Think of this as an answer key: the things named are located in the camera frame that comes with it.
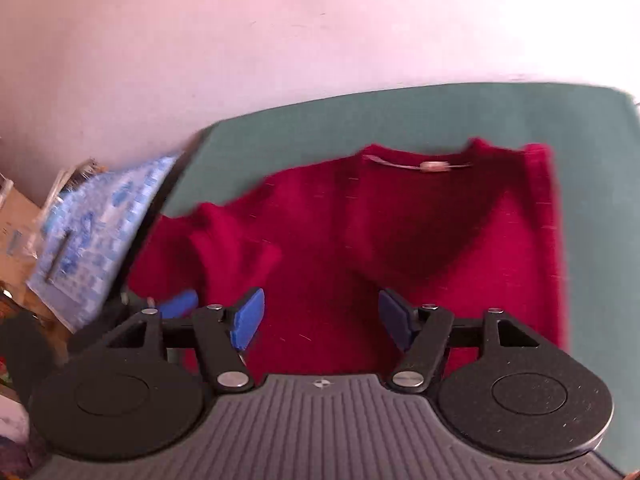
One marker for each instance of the dark red knitted sweater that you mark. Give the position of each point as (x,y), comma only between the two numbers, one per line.
(375,235)

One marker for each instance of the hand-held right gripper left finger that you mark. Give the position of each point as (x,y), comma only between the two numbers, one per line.
(247,320)

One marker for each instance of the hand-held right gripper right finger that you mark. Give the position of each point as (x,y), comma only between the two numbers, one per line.
(395,317)

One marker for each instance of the green table cloth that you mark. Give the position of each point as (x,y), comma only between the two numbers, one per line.
(350,115)

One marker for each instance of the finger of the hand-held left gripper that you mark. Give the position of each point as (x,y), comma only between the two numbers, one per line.
(180,304)

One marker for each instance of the cardboard box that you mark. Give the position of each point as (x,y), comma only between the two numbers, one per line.
(20,240)

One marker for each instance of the blue white patterned cloth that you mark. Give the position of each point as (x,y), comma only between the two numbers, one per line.
(100,230)

